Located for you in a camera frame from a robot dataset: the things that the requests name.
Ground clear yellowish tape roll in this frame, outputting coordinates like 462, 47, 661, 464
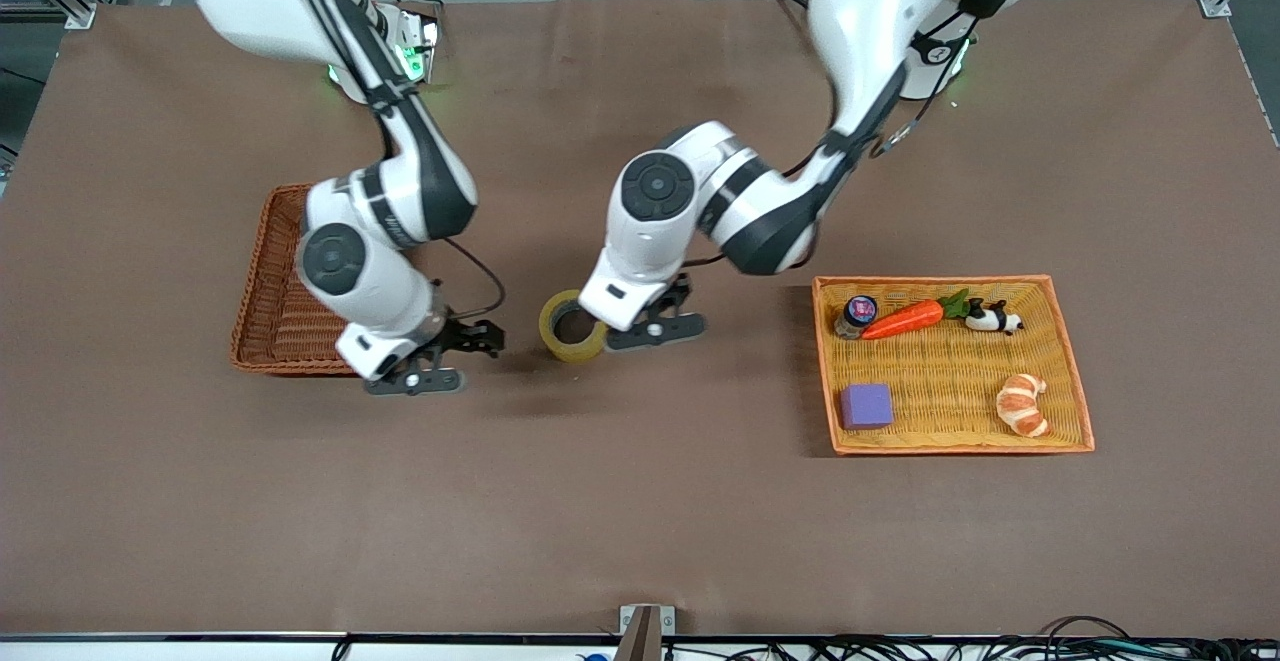
539, 289, 609, 364

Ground brown wicker basket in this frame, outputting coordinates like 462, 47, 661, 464
229, 183, 366, 378

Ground orange rimmed yellow wicker basket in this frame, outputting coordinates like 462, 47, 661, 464
811, 274, 1096, 457

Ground small jar with pink label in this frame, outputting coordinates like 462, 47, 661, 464
835, 295, 880, 341

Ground brown table cover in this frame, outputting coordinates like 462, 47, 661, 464
0, 0, 1280, 639

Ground purple foam cube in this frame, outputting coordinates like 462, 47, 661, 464
839, 383, 894, 431

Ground toy orange carrot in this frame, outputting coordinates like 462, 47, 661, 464
861, 288, 971, 341

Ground toy panda figure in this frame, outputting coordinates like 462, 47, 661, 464
964, 298, 1025, 337

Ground toy croissant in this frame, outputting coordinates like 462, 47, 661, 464
996, 373, 1053, 439

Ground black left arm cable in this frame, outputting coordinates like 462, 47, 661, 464
685, 0, 981, 272

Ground metal edge bracket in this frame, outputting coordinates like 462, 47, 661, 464
619, 604, 676, 661

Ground black floor cable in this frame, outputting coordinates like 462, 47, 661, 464
800, 634, 1280, 661
1038, 616, 1136, 647

